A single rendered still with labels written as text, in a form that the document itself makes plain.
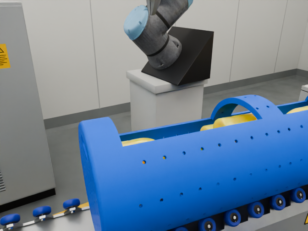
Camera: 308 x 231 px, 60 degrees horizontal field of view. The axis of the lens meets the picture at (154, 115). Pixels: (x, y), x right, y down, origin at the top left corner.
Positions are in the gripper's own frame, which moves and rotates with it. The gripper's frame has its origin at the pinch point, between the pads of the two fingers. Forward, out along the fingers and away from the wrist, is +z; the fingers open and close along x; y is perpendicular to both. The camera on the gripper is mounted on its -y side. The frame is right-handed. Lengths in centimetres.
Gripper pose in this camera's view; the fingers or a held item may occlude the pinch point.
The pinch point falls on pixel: (155, 7)
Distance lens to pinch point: 52.0
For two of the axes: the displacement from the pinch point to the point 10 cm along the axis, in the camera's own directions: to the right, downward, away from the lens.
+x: 3.7, 3.8, -8.5
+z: 0.1, 9.1, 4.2
